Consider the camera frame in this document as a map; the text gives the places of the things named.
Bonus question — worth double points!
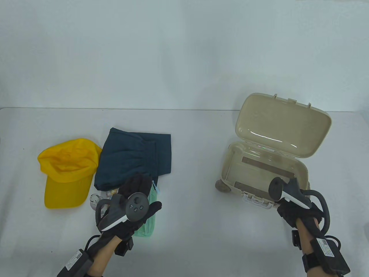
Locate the person's left hand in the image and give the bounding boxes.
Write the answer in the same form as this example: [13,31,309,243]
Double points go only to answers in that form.
[91,174,162,256]

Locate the person's right hand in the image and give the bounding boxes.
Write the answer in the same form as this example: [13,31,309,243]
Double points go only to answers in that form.
[277,199,323,231]

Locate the green mesh pouch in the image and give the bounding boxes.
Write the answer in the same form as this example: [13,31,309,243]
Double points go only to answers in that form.
[131,180,162,238]

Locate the beige hard-shell suitcase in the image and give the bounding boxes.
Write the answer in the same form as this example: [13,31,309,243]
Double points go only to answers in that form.
[215,93,332,209]

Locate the person's right forearm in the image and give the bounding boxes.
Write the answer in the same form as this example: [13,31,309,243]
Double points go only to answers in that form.
[297,218,326,277]

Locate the grey left hand controller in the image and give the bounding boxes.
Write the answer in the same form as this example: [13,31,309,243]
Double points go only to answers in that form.
[96,193,150,232]

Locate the grey hand controller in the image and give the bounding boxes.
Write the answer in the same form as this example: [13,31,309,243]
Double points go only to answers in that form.
[96,193,150,232]
[268,177,330,235]

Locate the folded dark teal shorts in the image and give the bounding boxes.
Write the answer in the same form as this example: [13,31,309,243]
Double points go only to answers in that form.
[94,128,172,191]

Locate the grey right hand controller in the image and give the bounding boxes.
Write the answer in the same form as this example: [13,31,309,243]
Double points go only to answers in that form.
[268,177,330,235]

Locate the black right wrist box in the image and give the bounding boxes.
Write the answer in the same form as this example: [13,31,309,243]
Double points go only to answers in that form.
[310,237,351,276]

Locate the black wrist box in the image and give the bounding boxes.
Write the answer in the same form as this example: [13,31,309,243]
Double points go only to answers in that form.
[310,237,351,276]
[57,250,94,277]

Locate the yellow cap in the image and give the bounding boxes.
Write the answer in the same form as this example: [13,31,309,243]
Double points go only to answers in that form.
[37,138,102,209]

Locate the black left wrist box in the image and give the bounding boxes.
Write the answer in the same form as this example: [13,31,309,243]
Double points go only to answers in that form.
[57,250,94,277]

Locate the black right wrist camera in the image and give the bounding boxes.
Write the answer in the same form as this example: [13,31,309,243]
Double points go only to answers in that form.
[291,229,303,250]

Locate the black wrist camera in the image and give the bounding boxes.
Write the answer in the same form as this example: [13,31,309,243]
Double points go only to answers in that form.
[115,238,134,256]
[291,229,303,250]

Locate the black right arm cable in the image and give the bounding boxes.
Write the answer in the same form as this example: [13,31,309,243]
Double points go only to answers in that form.
[324,235,342,248]

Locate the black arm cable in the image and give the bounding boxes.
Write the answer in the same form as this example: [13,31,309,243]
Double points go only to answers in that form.
[324,235,342,248]
[84,235,101,251]

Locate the black right wrist strap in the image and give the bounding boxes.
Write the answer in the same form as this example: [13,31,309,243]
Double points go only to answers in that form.
[301,251,320,272]

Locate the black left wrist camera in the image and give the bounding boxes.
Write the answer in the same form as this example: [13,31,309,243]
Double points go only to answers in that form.
[115,238,134,256]

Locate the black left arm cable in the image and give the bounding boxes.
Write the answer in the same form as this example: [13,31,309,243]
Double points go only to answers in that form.
[84,235,101,251]

